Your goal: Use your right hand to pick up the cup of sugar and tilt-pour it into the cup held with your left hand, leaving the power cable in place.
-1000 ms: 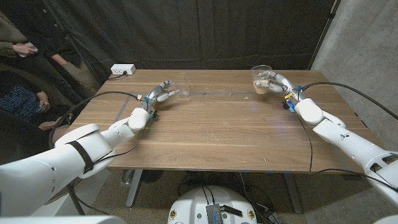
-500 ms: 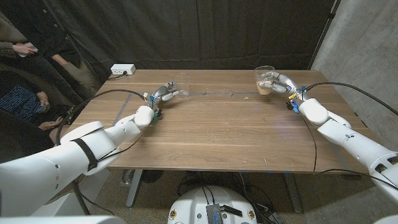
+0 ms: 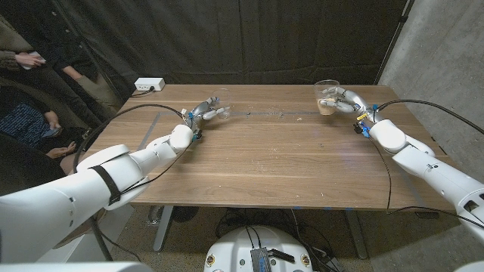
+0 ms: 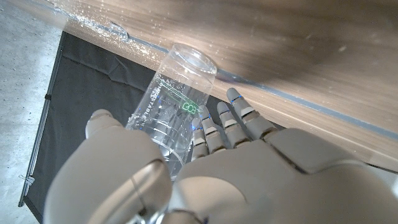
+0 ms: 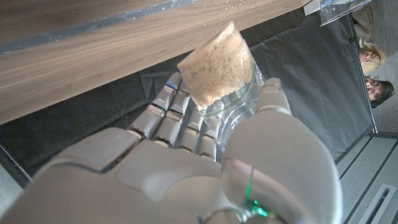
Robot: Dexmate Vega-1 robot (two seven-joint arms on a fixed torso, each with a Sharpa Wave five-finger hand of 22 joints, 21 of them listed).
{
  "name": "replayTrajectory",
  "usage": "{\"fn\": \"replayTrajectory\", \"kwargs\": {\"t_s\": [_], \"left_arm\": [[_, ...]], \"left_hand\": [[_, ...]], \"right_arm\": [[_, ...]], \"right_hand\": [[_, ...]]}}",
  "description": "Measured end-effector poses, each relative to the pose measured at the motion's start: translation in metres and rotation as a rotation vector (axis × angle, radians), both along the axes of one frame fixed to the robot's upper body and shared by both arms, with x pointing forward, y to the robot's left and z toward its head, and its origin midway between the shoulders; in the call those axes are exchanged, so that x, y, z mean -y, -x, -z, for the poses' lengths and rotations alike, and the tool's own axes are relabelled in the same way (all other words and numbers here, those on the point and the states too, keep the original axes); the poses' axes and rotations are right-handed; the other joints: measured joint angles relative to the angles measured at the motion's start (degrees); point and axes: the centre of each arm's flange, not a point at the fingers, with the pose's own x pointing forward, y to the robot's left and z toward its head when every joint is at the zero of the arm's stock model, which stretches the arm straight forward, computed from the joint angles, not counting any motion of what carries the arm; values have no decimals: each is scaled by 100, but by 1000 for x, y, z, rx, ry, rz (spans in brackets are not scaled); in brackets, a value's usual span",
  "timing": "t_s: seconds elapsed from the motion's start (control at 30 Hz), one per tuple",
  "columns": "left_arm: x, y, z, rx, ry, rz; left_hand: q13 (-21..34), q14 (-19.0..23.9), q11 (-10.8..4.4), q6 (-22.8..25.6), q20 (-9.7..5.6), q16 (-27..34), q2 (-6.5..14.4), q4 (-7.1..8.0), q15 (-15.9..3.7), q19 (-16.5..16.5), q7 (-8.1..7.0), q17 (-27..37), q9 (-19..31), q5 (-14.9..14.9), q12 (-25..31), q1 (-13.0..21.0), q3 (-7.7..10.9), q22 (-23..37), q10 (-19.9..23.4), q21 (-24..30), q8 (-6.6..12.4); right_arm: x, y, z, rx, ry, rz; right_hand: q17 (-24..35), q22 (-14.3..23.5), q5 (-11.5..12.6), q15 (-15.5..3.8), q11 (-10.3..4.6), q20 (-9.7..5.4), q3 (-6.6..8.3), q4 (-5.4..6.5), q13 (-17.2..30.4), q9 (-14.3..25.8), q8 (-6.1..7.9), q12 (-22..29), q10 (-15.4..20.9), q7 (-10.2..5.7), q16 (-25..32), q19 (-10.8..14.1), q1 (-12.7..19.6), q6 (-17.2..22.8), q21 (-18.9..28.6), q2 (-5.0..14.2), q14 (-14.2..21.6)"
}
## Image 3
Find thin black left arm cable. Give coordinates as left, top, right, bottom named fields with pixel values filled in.
left=113, top=134, right=201, bottom=197

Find grey finned electronics box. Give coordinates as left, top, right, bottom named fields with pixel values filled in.
left=250, top=247, right=273, bottom=272

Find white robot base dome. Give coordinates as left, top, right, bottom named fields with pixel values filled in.
left=203, top=225, right=313, bottom=272

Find black backdrop curtain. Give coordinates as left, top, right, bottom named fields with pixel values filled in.
left=0, top=0, right=413, bottom=114

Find seated person blue patterned shirt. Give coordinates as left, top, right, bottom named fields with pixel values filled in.
left=0, top=85, right=92, bottom=167

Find clear plastic cup with sugar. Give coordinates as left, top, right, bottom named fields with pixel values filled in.
left=313, top=79, right=341, bottom=116

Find clear water bottle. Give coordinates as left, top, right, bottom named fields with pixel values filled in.
left=146, top=206, right=164, bottom=227

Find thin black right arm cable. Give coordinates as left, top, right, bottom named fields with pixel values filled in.
left=368, top=138, right=484, bottom=230

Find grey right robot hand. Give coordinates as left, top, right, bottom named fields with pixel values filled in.
left=318, top=85, right=379, bottom=124

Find white phone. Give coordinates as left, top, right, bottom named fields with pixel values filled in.
left=21, top=51, right=47, bottom=71

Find white table leg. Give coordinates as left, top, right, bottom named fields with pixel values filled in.
left=153, top=206, right=175, bottom=253

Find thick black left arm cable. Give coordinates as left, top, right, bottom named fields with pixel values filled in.
left=73, top=104, right=186, bottom=175

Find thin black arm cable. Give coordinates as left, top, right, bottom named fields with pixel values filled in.
left=113, top=134, right=201, bottom=197
left=368, top=138, right=484, bottom=230

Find grey table leg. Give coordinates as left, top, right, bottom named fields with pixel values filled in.
left=343, top=209, right=368, bottom=261

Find white power strip box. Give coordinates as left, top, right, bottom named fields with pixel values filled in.
left=134, top=77, right=166, bottom=92

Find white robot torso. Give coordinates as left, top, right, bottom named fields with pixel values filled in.
left=0, top=259, right=484, bottom=272

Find black floor fan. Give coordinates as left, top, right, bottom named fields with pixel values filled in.
left=172, top=206, right=200, bottom=223

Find black power cable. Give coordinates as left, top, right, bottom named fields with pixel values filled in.
left=130, top=85, right=156, bottom=98

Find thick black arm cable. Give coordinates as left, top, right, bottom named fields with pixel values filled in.
left=372, top=99, right=484, bottom=136
left=73, top=104, right=186, bottom=175

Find person in brown sweater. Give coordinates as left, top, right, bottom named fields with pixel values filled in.
left=0, top=14, right=47, bottom=72

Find black backdrop stand pole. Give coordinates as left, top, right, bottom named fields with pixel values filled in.
left=374, top=0, right=415, bottom=86

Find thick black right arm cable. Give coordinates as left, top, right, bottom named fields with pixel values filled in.
left=372, top=99, right=484, bottom=136

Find person black jacket khaki pants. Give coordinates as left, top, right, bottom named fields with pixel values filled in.
left=22, top=11, right=122, bottom=114

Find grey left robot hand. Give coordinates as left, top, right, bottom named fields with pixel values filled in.
left=185, top=96, right=231, bottom=133

